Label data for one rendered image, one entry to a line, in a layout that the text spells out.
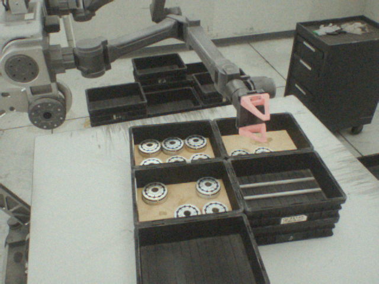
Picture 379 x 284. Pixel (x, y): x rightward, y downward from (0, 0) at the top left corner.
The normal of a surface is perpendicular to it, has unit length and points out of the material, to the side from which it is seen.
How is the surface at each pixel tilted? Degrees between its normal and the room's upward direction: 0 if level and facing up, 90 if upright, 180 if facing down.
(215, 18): 90
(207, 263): 0
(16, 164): 0
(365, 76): 90
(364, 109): 90
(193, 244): 0
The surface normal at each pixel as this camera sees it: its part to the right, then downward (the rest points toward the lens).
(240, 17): 0.28, 0.59
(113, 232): 0.00, -0.79
